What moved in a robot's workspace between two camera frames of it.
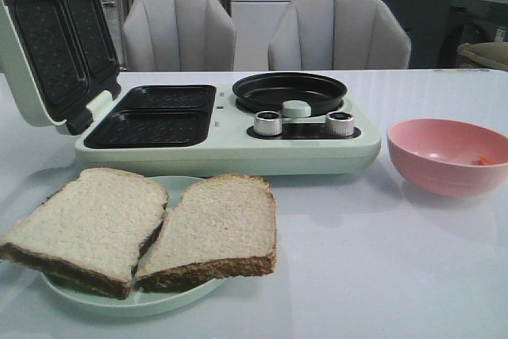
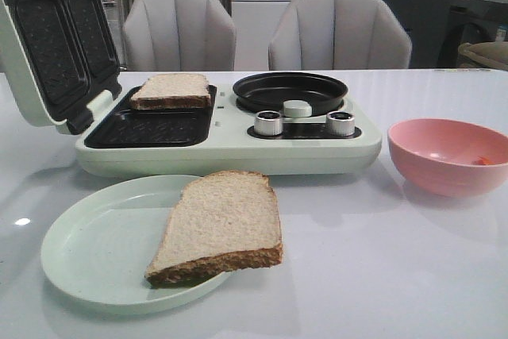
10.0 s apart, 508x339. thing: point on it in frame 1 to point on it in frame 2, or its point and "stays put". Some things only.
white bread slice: x=90 y=229 to x=173 y=91
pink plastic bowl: x=447 y=158 stays put
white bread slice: x=223 y=227 stays put
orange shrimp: x=482 y=161 stays put
